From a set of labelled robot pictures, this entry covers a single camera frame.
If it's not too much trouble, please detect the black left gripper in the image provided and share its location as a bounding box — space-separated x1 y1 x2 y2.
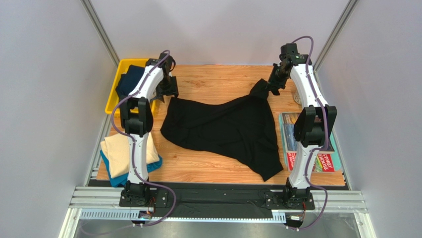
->
156 75 180 102

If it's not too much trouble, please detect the black t shirt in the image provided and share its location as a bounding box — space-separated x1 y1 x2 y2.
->
160 79 283 181

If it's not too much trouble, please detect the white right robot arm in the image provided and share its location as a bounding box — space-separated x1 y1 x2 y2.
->
267 43 337 190

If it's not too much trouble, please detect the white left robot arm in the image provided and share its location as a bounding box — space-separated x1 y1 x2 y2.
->
118 50 179 184

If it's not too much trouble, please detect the yellow rimmed mug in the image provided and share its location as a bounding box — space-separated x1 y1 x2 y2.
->
293 91 302 105

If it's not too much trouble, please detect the navy blue folded shirt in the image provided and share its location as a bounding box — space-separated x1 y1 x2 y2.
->
115 65 145 98

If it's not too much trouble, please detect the dark blue book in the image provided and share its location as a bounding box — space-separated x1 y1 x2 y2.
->
279 112 334 153

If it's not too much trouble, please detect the yellow plastic bin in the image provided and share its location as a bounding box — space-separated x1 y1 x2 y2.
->
105 59 160 118

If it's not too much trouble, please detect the cream folded shirt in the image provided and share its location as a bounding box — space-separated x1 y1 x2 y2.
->
100 133 159 178

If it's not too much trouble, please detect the red illustrated book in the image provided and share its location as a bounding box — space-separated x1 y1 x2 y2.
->
285 152 336 173

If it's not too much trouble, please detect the teal folded shirt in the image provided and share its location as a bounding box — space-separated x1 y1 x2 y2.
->
100 150 163 187

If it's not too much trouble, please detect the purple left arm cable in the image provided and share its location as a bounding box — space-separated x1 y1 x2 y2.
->
110 49 177 228

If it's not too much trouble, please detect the right aluminium corner post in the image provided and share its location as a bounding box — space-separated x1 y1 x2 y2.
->
314 0 359 72

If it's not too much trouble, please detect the aluminium corner post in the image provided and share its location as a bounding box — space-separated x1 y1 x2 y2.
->
81 0 120 67
314 0 359 72

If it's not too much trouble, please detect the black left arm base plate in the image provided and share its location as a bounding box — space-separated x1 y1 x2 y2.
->
119 188 169 208

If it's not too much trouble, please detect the left aluminium corner post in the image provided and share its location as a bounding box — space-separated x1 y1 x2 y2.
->
81 0 120 67

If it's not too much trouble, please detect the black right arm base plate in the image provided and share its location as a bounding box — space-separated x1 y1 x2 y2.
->
264 188 316 210

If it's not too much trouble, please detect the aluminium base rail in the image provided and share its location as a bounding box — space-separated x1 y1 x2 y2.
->
63 184 376 238

